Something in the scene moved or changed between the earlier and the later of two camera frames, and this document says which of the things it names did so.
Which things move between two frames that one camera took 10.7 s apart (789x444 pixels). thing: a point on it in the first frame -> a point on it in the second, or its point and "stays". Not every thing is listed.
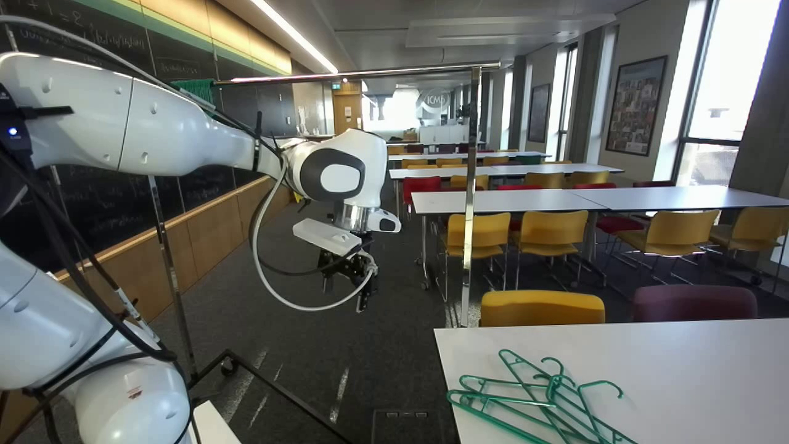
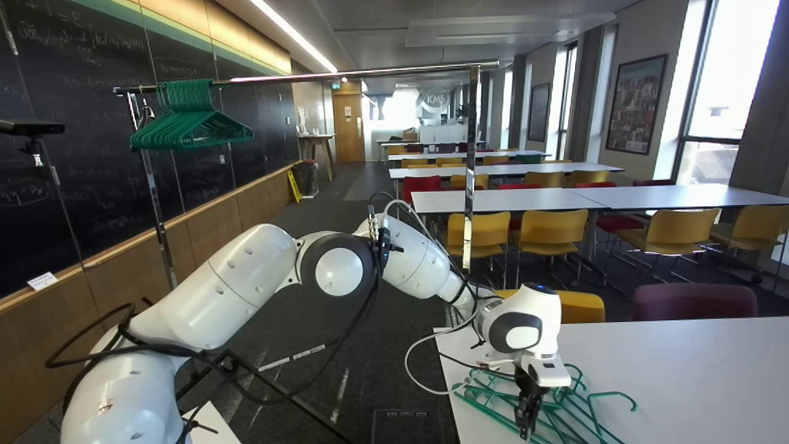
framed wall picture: (634, 108) stays
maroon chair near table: (693, 301) stays
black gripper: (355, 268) -> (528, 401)
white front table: (682, 381) stays
